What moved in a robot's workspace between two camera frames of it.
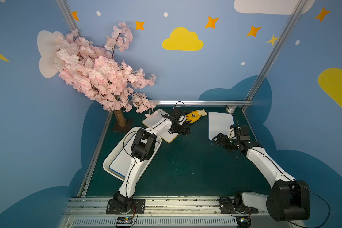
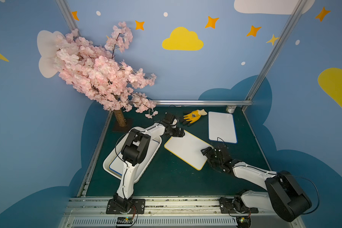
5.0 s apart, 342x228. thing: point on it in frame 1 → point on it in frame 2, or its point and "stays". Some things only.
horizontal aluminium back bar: [168, 102] stays
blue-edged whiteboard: [219, 123] stays
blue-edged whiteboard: [123, 161] stays
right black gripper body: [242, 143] → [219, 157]
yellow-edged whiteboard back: [150, 122] → [188, 149]
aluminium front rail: [88, 212] stays
